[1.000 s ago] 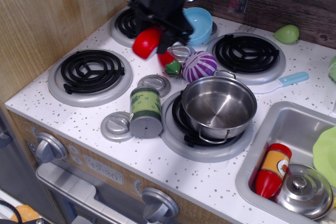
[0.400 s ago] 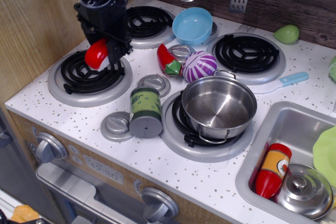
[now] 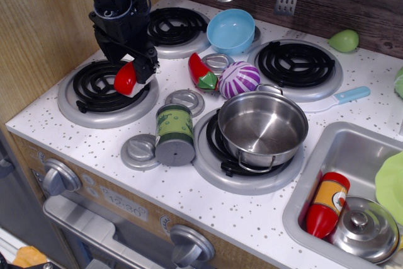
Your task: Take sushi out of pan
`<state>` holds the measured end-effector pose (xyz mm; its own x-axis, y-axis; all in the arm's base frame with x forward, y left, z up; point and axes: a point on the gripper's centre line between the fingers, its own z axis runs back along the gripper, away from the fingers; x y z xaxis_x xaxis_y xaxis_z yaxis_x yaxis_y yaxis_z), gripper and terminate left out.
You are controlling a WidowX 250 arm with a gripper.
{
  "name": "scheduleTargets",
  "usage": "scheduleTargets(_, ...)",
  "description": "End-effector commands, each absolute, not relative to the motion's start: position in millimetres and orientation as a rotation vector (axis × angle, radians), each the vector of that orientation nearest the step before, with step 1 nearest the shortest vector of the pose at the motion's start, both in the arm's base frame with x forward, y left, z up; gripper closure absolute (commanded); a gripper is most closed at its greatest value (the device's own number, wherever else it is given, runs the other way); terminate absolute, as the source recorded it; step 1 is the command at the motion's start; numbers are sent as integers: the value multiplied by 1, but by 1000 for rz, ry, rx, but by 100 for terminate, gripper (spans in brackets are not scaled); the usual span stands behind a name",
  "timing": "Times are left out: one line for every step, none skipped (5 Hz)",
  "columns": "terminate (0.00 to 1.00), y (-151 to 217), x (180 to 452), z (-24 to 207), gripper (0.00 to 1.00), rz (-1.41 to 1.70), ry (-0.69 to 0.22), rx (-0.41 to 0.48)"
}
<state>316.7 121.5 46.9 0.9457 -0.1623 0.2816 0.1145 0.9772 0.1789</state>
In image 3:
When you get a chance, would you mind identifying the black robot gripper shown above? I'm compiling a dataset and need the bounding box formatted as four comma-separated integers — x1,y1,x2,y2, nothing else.
89,0,158,84

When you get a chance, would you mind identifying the red and white toy sushi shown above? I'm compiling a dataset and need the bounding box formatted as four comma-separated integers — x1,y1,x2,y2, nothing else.
113,62,155,98

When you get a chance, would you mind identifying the stainless steel pan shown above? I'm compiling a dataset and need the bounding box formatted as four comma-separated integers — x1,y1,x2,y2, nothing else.
217,84,309,174

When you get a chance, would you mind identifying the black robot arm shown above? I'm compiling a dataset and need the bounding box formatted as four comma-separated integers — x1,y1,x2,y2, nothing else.
89,0,158,84

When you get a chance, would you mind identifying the back left black burner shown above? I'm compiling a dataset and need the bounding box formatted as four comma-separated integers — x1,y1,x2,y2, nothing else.
147,7,210,59

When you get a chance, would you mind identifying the black burner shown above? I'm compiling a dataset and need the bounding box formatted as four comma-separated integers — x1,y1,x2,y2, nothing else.
57,59,159,129
193,110,304,195
247,39,343,103
147,7,210,59

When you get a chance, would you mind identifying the front left black burner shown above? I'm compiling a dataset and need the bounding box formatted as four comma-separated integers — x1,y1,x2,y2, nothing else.
57,59,159,129

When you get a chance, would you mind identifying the red toy chili pepper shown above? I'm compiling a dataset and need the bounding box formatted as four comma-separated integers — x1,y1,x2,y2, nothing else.
188,52,218,91

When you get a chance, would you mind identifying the silver stovetop knob middle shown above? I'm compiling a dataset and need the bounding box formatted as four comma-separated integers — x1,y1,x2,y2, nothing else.
164,89,205,117

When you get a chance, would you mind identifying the silver stovetop knob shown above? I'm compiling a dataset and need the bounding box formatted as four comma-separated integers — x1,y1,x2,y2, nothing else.
201,54,234,76
120,134,160,171
164,89,205,117

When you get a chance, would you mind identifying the silver stovetop knob back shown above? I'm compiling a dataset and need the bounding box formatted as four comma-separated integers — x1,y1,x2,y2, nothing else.
201,54,234,76

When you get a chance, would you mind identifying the silver stovetop knob front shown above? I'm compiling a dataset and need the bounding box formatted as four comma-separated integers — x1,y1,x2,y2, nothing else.
120,134,160,171

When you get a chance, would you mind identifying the green labelled toy can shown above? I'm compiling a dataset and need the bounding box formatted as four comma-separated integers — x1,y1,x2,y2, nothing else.
155,103,195,166

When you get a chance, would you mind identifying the light blue plastic bowl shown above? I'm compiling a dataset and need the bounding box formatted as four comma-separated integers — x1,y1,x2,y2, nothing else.
207,9,255,55

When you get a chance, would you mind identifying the purple striped toy onion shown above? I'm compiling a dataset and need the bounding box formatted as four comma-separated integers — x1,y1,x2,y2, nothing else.
219,61,261,99

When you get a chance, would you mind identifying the front right black burner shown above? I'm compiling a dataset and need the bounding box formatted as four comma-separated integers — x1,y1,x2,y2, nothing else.
193,110,304,195

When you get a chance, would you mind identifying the left silver oven knob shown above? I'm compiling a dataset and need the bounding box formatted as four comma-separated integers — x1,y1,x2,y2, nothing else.
43,158,82,196

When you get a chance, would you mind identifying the silver oven knob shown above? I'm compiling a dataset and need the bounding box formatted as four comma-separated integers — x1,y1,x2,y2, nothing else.
43,158,82,196
170,224,215,268

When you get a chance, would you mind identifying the back right black burner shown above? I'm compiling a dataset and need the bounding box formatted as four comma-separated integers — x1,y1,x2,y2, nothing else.
247,39,343,103

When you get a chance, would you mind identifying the right silver oven knob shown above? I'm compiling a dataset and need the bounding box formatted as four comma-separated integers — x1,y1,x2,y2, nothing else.
170,224,215,268

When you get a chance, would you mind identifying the green toy pear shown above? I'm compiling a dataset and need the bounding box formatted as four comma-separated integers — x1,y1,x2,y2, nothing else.
328,30,360,53

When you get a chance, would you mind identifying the silver toy sink basin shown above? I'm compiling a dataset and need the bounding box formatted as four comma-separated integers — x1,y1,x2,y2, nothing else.
283,122,402,268

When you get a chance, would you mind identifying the orange object at floor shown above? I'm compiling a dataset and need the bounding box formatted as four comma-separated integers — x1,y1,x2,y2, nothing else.
12,246,47,268

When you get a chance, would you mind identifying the red toy ketchup bottle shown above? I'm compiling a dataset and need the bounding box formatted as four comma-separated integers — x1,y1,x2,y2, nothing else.
305,172,350,239

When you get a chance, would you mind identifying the green toy cabbage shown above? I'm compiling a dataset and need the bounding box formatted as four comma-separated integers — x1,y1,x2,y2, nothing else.
394,67,403,98

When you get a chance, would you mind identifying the green plastic plate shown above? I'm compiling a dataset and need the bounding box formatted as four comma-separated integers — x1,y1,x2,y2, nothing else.
375,152,403,225

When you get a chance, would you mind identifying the stainless steel pot lid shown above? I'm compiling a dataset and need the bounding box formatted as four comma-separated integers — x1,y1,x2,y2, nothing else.
327,196,402,264

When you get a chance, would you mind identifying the silver oven door handle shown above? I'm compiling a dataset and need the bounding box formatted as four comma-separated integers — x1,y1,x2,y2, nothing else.
43,196,161,268

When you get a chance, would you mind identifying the toy knife blue handle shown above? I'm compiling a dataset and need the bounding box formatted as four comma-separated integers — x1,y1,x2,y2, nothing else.
297,86,370,113

